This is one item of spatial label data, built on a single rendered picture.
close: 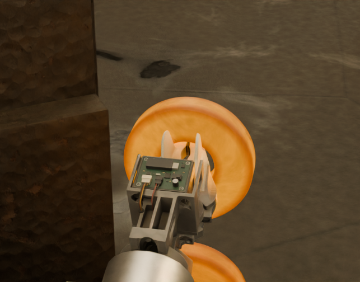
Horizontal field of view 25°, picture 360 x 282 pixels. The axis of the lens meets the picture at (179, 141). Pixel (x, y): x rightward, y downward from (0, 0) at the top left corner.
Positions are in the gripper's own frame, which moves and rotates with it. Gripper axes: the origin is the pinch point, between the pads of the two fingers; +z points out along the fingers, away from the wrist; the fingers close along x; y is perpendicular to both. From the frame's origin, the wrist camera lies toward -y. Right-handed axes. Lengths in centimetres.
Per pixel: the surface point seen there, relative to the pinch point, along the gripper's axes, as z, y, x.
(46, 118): 10.9, -8.2, 22.9
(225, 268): -6.1, -14.8, -4.8
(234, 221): 87, -121, 10
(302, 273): 67, -115, -12
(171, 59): 197, -151, 54
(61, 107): 14.5, -9.2, 21.9
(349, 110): 165, -143, -22
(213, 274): -7.0, -15.1, -3.4
